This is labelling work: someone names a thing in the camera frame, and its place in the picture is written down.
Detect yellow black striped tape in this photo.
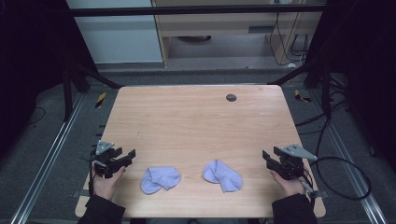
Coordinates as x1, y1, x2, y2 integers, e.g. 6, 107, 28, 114
294, 89, 313, 104
94, 91, 107, 109

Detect person's right hand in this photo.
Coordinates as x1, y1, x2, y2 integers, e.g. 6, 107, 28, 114
269, 169, 307, 199

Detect white cabinet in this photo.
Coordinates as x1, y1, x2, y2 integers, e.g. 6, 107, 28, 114
65, 0, 164, 65

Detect black looped cable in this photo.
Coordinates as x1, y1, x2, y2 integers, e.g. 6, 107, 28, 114
295, 102, 373, 202

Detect black hanging cables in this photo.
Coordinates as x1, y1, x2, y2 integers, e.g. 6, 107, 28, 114
268, 11, 310, 67

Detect person's left hand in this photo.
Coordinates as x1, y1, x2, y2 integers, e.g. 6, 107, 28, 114
92, 162, 127, 202

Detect black horizontal frame bar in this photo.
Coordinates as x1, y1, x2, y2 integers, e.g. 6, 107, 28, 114
66, 4, 327, 18

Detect thin black floor cable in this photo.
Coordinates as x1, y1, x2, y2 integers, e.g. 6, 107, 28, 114
28, 106, 48, 126

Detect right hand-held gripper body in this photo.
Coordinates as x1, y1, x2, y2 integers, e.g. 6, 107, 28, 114
277, 143, 318, 181

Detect light purple sock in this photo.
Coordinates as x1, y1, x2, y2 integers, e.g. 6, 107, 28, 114
140, 166, 182, 195
202, 159, 243, 193

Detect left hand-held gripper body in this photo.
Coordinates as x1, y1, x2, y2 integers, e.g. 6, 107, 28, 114
90, 140, 125, 179

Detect black metal stand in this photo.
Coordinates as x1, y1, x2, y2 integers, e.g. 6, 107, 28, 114
269, 57, 332, 119
62, 60, 123, 122

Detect silver metal floor rail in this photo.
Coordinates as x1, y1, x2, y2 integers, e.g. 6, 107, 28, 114
8, 92, 86, 224
311, 90, 389, 224

